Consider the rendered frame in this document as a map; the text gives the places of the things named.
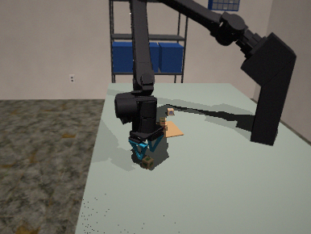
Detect tan square mat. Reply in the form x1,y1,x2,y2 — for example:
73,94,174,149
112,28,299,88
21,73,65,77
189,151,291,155
162,121,184,139

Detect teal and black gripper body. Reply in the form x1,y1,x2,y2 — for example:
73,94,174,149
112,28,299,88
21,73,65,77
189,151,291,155
129,115,164,144

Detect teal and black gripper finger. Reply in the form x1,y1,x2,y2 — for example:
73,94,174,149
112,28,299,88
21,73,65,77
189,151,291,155
147,135,164,152
129,140,148,160

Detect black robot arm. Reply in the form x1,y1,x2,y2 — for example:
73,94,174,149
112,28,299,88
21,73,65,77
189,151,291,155
114,0,267,132

